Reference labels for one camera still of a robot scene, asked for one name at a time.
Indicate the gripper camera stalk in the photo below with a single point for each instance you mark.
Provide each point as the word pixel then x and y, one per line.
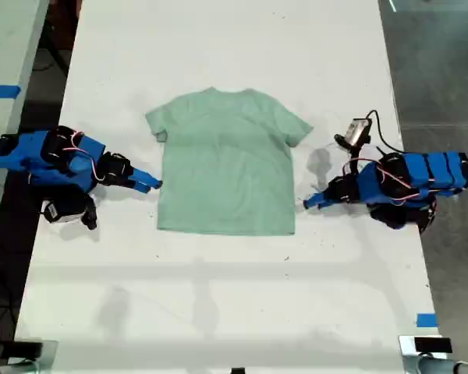
pixel 355 154
pixel 89 214

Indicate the short blue tape piece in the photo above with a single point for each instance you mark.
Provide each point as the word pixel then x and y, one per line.
pixel 427 320

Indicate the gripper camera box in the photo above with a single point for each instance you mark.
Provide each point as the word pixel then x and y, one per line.
pixel 355 130
pixel 58 210

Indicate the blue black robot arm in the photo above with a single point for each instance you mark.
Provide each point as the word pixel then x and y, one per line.
pixel 433 171
pixel 27 156

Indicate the pale green T-shirt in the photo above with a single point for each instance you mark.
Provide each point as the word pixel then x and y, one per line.
pixel 226 163

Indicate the pale side table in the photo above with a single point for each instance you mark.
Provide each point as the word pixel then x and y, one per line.
pixel 8 39

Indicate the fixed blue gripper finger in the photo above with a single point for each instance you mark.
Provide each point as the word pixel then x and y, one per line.
pixel 322 196
pixel 146 178

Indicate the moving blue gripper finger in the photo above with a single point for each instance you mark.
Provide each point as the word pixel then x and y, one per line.
pixel 134 185
pixel 318 203

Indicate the long blue tape strip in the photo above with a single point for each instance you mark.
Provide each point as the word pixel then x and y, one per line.
pixel 0 91

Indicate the small black box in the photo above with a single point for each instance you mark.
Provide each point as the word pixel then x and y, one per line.
pixel 433 344
pixel 27 348

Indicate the tiny black block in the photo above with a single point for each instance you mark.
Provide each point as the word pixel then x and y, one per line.
pixel 238 371

